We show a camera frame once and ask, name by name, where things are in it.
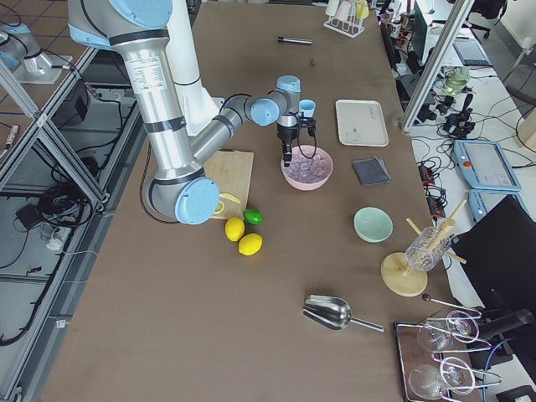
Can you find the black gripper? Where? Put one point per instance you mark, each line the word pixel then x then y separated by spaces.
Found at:
pixel 287 135

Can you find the clear ice cube pile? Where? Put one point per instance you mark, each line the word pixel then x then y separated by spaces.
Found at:
pixel 308 169

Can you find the light blue plastic cup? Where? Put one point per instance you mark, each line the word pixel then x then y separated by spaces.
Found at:
pixel 307 107

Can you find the pink plastic cup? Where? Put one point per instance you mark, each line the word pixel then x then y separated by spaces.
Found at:
pixel 343 11

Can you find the white plastic cup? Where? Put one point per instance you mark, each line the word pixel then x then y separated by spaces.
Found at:
pixel 332 7

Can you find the steel ice scoop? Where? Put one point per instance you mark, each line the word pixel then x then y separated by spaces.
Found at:
pixel 334 313

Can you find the yellow plastic cup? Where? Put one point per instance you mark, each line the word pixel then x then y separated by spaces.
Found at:
pixel 362 9

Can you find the wooden cup tree stand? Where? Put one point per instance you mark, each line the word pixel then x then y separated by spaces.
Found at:
pixel 405 273

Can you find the pink bowl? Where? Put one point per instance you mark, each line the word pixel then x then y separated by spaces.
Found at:
pixel 308 151

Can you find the wooden cutting board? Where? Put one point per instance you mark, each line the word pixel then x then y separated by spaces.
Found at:
pixel 231 170

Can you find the green lime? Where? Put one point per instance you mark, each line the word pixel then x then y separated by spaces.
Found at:
pixel 253 216

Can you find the yellow plastic knife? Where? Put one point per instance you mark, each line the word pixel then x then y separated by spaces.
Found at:
pixel 230 197

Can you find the cream rabbit tray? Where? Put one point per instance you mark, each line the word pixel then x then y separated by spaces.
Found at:
pixel 361 123

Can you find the grey folded cloth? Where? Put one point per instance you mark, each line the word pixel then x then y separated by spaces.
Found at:
pixel 371 171

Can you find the yellow lemon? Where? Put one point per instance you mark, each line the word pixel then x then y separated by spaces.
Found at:
pixel 250 244
pixel 234 229

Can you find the green ceramic bowl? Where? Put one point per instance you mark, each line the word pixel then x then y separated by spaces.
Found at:
pixel 372 224

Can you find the steel muddler rod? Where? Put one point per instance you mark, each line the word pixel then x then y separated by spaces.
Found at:
pixel 291 40

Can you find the clear textured glass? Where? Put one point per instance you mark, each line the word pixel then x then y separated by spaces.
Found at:
pixel 427 249

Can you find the blue teach pendant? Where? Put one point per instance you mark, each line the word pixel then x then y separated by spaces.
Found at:
pixel 484 165

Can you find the upper wine glass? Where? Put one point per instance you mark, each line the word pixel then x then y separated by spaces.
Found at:
pixel 437 334

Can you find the wine glass rack tray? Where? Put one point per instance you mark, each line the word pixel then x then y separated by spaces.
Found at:
pixel 411 355

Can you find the lower wine glass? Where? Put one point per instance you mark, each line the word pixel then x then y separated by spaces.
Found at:
pixel 452 377

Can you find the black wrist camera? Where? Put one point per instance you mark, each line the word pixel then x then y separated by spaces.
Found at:
pixel 307 122

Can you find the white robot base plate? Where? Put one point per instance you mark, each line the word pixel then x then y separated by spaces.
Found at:
pixel 199 107

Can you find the white wire cup rack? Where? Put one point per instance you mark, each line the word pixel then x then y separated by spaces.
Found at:
pixel 352 28

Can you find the aluminium frame post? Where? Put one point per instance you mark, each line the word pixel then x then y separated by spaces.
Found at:
pixel 456 19

